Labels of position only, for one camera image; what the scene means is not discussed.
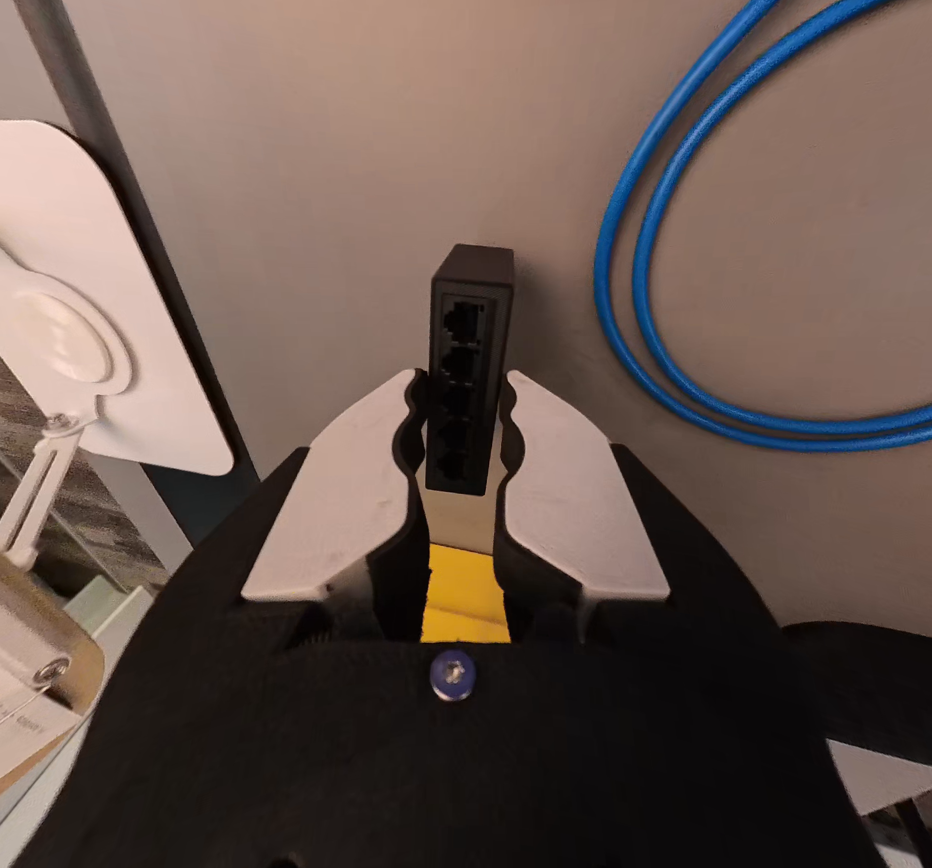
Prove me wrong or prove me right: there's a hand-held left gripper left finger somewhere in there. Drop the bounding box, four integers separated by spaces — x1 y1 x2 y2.
240 368 431 639

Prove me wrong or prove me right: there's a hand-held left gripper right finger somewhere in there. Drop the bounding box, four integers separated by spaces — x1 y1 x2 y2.
494 369 672 639

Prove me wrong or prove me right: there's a yellow plastic bin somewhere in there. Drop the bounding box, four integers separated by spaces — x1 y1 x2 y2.
420 544 512 643

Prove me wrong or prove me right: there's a blue ethernet cable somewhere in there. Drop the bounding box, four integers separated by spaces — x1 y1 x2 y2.
593 0 932 455

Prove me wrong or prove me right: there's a black ethernet switch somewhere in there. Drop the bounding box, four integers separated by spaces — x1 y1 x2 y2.
424 243 516 497

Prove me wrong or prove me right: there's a white poster stand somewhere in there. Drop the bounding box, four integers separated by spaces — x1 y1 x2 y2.
0 118 236 572

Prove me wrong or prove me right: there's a black oval pad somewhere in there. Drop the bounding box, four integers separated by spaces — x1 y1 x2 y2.
781 621 932 757

